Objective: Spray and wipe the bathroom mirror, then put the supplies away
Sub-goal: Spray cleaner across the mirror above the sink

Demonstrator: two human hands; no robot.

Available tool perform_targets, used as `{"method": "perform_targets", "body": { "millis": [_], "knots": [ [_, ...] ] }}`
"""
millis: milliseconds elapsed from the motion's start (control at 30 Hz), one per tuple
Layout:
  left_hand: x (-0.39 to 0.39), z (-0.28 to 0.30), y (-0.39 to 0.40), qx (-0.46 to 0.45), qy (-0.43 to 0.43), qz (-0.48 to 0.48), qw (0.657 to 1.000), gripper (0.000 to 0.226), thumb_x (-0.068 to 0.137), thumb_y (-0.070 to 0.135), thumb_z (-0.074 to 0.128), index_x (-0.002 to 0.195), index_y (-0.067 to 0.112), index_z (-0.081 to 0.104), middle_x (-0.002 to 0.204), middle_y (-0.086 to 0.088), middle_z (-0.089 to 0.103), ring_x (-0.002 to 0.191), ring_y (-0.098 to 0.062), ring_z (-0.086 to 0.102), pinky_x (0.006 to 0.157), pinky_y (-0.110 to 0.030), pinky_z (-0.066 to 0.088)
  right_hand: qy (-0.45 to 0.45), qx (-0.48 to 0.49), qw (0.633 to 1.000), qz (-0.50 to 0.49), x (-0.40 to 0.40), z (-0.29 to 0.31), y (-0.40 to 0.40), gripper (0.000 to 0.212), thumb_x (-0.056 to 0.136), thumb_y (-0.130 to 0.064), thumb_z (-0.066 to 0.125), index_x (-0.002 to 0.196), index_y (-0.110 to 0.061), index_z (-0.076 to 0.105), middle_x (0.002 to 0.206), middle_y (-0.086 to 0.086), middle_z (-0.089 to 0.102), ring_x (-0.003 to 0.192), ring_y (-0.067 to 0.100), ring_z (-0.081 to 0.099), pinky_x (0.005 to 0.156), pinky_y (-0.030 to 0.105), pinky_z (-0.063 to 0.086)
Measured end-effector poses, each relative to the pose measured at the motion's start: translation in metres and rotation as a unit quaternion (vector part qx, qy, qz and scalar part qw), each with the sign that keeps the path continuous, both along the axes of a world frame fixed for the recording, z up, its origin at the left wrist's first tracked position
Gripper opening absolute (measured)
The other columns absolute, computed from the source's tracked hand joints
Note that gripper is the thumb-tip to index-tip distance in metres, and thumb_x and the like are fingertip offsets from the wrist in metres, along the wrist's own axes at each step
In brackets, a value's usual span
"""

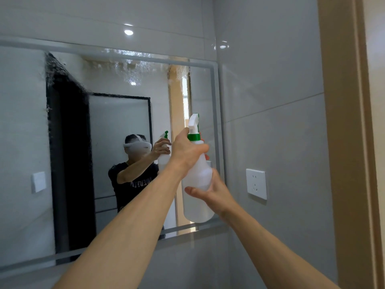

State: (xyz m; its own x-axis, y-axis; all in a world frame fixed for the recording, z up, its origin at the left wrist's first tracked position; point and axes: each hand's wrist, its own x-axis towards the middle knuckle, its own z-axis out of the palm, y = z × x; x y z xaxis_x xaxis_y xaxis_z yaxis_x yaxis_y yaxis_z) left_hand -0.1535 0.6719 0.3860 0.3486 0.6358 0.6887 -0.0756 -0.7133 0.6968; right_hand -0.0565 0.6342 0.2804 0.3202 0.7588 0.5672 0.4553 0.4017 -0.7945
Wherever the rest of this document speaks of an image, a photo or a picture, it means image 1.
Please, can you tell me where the person's right hand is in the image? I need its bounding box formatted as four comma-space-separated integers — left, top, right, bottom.
184, 168, 240, 222

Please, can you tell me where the person's left hand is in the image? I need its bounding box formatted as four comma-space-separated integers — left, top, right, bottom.
168, 128, 210, 180

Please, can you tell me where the white spray bottle green collar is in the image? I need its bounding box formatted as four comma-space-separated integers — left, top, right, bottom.
180, 113, 216, 224

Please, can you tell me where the wall mirror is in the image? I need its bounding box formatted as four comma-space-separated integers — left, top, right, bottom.
0, 36, 227, 278

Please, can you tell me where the person's right forearm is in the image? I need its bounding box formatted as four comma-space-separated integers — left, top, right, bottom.
222, 206, 341, 289

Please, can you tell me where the person's left forearm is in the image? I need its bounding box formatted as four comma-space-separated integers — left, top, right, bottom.
53, 165, 184, 289

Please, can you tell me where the white wall socket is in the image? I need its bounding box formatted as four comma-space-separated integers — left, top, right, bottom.
245, 168, 268, 201

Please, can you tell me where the wooden door frame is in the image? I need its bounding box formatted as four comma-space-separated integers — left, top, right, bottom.
317, 0, 385, 289

